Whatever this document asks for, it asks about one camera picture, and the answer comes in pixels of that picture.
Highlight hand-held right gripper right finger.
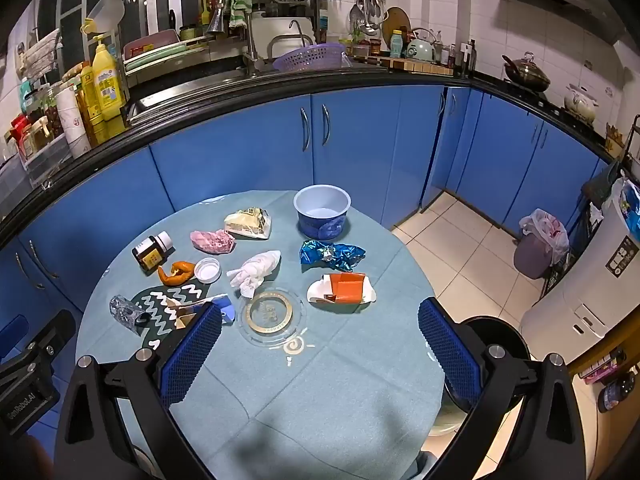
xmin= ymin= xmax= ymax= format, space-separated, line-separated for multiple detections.
xmin=417 ymin=297 xmax=588 ymax=480

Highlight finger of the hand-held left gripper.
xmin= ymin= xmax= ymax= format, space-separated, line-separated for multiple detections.
xmin=0 ymin=309 xmax=77 ymax=364

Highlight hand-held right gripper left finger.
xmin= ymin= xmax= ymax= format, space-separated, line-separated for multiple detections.
xmin=52 ymin=302 xmax=223 ymax=480

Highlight beige paper scrap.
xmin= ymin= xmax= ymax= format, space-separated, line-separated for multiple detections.
xmin=166 ymin=296 xmax=202 ymax=331

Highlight blue and white wrapper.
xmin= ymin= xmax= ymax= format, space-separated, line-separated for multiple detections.
xmin=212 ymin=294 xmax=236 ymax=322

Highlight black trash bin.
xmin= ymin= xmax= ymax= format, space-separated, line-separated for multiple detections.
xmin=460 ymin=315 xmax=533 ymax=362

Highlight silver foil wrapper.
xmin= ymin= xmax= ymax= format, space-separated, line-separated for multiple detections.
xmin=109 ymin=295 xmax=150 ymax=336

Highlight orange peel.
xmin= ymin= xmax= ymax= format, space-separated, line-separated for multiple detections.
xmin=158 ymin=260 xmax=195 ymax=288

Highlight white round lid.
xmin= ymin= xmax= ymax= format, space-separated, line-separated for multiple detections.
xmin=193 ymin=257 xmax=222 ymax=284

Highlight white tissue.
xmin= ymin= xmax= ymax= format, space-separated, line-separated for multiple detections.
xmin=226 ymin=250 xmax=282 ymax=298

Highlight brown medicine bottle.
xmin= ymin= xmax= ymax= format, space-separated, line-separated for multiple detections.
xmin=132 ymin=231 xmax=174 ymax=274

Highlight pink wrapper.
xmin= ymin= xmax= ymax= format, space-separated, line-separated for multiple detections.
xmin=190 ymin=229 xmax=237 ymax=256

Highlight orange carton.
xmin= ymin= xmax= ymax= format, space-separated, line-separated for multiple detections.
xmin=330 ymin=272 xmax=367 ymax=303

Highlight cream snack packet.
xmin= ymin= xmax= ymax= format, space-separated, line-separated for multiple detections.
xmin=223 ymin=207 xmax=273 ymax=239

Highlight blue foil wrapper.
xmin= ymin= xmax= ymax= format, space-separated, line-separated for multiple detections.
xmin=299 ymin=239 xmax=367 ymax=276

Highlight light blue tablecloth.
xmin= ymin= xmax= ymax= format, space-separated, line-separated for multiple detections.
xmin=75 ymin=190 xmax=446 ymax=480

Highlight grey bin with bag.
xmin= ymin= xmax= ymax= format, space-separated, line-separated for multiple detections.
xmin=514 ymin=208 xmax=571 ymax=280

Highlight purple spray can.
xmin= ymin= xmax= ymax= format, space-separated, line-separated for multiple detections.
xmin=582 ymin=350 xmax=626 ymax=386

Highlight white tall plastic cabinet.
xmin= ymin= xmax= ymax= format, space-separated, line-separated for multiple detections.
xmin=520 ymin=200 xmax=640 ymax=361

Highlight clear plastic storage box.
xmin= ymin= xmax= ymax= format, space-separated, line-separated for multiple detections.
xmin=0 ymin=132 xmax=71 ymax=201

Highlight dark bottle purple label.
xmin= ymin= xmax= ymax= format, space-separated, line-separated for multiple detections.
xmin=597 ymin=370 xmax=636 ymax=413

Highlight blue kitchen base cabinets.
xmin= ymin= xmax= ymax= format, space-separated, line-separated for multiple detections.
xmin=0 ymin=82 xmax=616 ymax=411

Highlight stack of white paper cups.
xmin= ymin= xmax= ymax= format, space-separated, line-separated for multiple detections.
xmin=56 ymin=87 xmax=92 ymax=158

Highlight group of seasoning jars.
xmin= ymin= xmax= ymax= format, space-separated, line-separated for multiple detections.
xmin=5 ymin=80 xmax=66 ymax=161

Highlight dark green hanging bag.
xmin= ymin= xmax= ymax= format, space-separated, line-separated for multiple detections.
xmin=582 ymin=160 xmax=621 ymax=201

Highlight small yellow detergent bottle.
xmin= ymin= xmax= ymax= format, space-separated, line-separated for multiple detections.
xmin=80 ymin=62 xmax=108 ymax=143

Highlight blue white wipes pack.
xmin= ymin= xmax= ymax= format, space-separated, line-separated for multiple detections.
xmin=617 ymin=180 xmax=640 ymax=241

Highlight large yellow detergent bottle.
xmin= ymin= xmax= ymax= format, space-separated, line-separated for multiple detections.
xmin=91 ymin=35 xmax=127 ymax=121

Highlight black gas stove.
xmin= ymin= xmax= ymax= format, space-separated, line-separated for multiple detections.
xmin=500 ymin=80 xmax=566 ymax=111

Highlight yellow snack box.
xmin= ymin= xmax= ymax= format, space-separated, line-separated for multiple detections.
xmin=605 ymin=122 xmax=628 ymax=153

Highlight white ceramic pot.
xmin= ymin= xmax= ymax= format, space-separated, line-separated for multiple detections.
xmin=565 ymin=84 xmax=599 ymax=123

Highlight wooden slat board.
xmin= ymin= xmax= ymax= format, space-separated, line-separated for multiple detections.
xmin=380 ymin=56 xmax=453 ymax=77

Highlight wok with glass lid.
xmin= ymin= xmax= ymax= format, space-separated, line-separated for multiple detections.
xmin=502 ymin=51 xmax=551 ymax=92

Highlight green dish drainer tray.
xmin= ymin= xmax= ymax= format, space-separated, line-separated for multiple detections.
xmin=122 ymin=30 xmax=211 ymax=73

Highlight mint green kettle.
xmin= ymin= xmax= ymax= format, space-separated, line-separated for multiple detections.
xmin=405 ymin=28 xmax=438 ymax=59

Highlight chrome sink faucet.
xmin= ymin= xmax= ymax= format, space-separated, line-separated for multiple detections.
xmin=207 ymin=0 xmax=262 ymax=77

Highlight purple plastic basket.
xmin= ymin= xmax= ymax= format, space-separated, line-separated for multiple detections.
xmin=272 ymin=43 xmax=347 ymax=72

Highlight dark kitchen window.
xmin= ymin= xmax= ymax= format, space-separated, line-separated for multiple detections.
xmin=30 ymin=0 xmax=121 ymax=86

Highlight clear plastic scoop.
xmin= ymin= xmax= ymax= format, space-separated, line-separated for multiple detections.
xmin=86 ymin=0 xmax=126 ymax=36

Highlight white plastic tub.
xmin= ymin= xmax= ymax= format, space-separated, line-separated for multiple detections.
xmin=250 ymin=12 xmax=316 ymax=58

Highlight round wooden cutting board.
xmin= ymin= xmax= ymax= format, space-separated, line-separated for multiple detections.
xmin=382 ymin=7 xmax=412 ymax=41

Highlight green striped towel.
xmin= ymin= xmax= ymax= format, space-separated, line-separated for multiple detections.
xmin=220 ymin=0 xmax=254 ymax=29

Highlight hanging metal ladles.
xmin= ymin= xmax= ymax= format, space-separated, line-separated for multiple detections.
xmin=350 ymin=0 xmax=386 ymax=31

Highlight round glass disc gold ring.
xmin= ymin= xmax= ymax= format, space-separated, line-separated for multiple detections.
xmin=237 ymin=286 xmax=307 ymax=346

